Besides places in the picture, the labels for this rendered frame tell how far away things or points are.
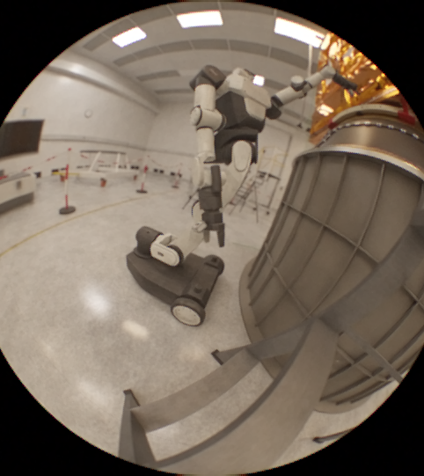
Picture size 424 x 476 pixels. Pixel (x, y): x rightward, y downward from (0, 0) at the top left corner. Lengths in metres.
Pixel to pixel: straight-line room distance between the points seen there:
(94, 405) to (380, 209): 1.38
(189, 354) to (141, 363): 0.26
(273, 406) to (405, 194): 0.71
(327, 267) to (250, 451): 0.66
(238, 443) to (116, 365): 0.70
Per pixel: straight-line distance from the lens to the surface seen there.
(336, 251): 0.69
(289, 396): 0.25
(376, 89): 1.37
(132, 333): 0.88
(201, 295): 0.80
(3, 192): 3.42
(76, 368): 0.90
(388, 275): 0.35
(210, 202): 0.51
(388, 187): 0.71
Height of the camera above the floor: 0.80
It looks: 24 degrees down
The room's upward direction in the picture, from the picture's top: 18 degrees clockwise
